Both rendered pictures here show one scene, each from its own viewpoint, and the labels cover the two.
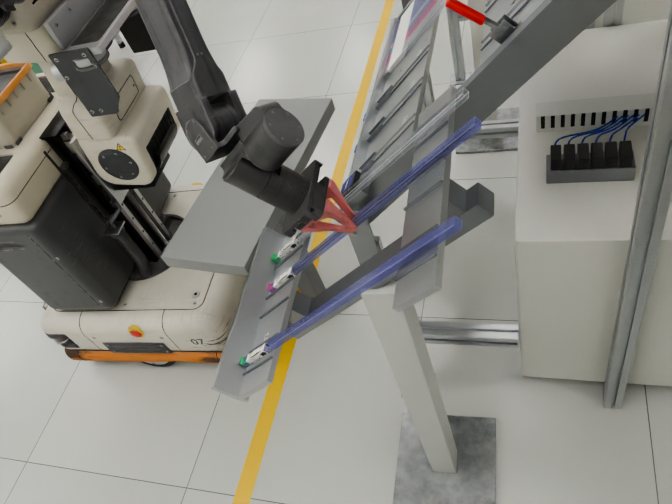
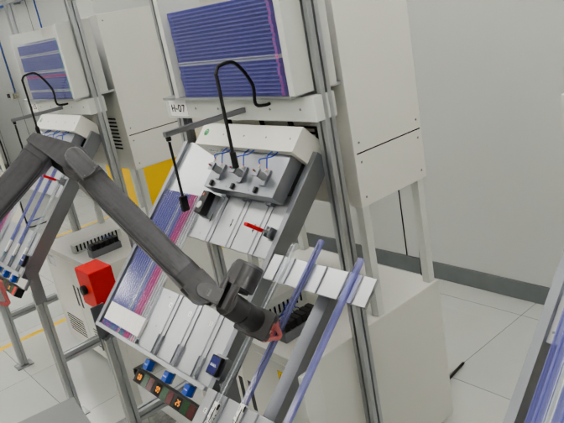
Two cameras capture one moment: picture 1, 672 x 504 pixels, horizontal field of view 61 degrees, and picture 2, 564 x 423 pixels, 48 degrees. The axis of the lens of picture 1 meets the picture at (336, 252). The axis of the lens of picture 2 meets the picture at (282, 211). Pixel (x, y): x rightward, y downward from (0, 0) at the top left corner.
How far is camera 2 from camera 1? 1.17 m
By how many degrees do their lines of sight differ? 62
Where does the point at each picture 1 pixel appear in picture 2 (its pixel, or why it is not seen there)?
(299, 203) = (263, 316)
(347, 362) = not seen: outside the picture
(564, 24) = (299, 217)
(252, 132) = (239, 274)
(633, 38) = not seen: hidden behind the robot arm
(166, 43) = (166, 249)
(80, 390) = not seen: outside the picture
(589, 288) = (346, 388)
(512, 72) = (284, 248)
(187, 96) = (192, 271)
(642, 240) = (361, 325)
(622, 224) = (341, 335)
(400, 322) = (320, 396)
